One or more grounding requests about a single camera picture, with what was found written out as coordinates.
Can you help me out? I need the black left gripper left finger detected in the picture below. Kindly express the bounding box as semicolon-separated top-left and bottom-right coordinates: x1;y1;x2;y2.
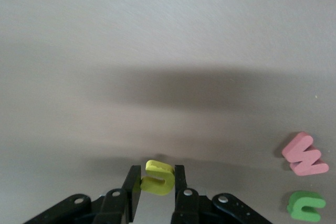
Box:
93;165;143;224

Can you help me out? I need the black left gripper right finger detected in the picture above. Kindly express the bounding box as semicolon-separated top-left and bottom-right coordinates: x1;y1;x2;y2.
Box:
170;165;200;224

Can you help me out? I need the yellow foam letter u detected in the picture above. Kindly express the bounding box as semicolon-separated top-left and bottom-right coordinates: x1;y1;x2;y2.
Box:
140;159;176;197

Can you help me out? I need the green foam letter n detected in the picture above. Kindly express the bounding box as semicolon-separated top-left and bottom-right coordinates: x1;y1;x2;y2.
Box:
286;190;327;222

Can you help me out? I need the pink foam letter w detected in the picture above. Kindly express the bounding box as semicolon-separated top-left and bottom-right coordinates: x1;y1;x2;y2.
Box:
281;131;330;177

